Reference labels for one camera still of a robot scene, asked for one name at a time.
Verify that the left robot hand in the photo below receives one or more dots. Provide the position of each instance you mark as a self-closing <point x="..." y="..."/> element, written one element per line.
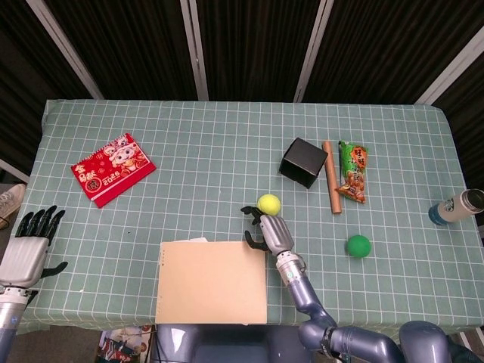
<point x="30" y="249"/>

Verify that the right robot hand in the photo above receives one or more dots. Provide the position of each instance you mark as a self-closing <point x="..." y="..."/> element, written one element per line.
<point x="274" y="232"/>

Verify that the yellow tennis ball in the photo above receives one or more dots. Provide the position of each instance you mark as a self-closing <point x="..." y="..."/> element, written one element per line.
<point x="268" y="204"/>

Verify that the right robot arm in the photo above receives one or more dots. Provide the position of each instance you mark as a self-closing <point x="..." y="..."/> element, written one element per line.
<point x="321" y="310"/>

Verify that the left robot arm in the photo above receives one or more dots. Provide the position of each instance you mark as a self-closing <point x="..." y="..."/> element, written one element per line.
<point x="13" y="321"/>

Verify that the black cardboard box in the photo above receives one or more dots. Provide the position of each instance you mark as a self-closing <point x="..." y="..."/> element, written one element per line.
<point x="303" y="162"/>

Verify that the green ball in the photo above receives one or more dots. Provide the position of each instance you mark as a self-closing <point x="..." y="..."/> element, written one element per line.
<point x="357" y="246"/>

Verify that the white sneaker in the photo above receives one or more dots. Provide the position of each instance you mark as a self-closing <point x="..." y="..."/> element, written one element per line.
<point x="9" y="202"/>

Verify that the green checkered tablecloth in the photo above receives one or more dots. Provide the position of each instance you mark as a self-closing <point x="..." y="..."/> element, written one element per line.
<point x="242" y="189"/>

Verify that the white paper sheet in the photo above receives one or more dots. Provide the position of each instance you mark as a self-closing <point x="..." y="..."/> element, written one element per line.
<point x="196" y="239"/>

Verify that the beige notebook cover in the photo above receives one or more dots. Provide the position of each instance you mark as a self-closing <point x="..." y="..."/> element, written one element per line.
<point x="213" y="283"/>

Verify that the wooden rolling pin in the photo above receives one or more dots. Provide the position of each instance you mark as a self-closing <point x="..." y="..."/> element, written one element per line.
<point x="331" y="177"/>

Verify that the green snack bag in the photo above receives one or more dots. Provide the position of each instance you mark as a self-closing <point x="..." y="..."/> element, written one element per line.
<point x="352" y="172"/>

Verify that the red desk calendar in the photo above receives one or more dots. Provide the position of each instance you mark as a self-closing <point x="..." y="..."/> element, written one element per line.
<point x="113" y="170"/>

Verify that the robot torso base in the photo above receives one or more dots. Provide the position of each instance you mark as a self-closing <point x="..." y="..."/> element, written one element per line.
<point x="227" y="344"/>

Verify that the colourful printed bag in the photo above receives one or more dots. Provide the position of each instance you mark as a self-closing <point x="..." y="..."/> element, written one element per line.
<point x="123" y="344"/>

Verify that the white thermos bottle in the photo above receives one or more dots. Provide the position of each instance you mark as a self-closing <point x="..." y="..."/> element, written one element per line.
<point x="455" y="208"/>

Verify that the white partition frame post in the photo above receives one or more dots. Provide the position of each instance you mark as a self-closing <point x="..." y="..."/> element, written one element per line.
<point x="194" y="49"/>
<point x="450" y="72"/>
<point x="66" y="49"/>
<point x="312" y="51"/>

